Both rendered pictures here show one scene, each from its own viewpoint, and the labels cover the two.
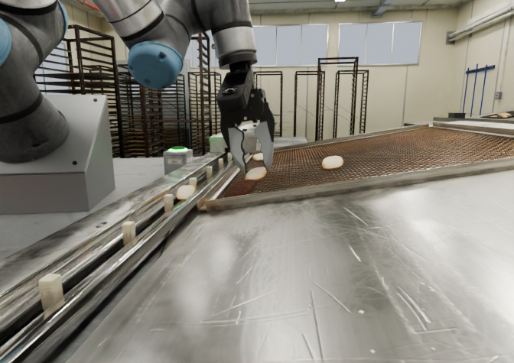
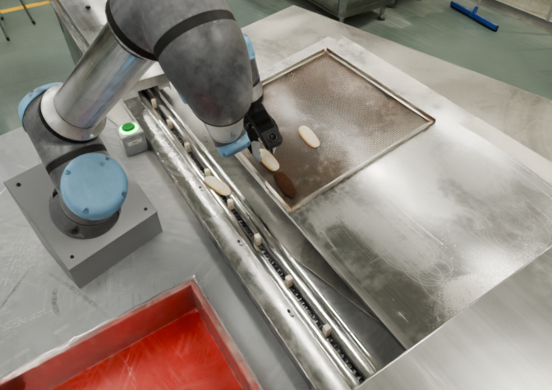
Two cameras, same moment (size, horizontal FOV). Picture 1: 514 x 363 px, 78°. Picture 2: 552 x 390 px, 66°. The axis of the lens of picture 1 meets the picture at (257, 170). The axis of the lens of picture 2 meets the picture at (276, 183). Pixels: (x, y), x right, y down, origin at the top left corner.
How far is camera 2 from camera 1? 87 cm
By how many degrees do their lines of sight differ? 47
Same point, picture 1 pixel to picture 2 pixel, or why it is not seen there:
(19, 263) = (256, 281)
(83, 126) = not seen: hidden behind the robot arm
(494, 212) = (410, 184)
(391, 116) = not seen: outside the picture
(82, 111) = not seen: hidden behind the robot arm
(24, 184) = (121, 242)
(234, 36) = (255, 91)
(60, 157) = (131, 210)
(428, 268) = (407, 220)
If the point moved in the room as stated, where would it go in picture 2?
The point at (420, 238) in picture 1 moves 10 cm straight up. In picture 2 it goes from (397, 207) to (407, 176)
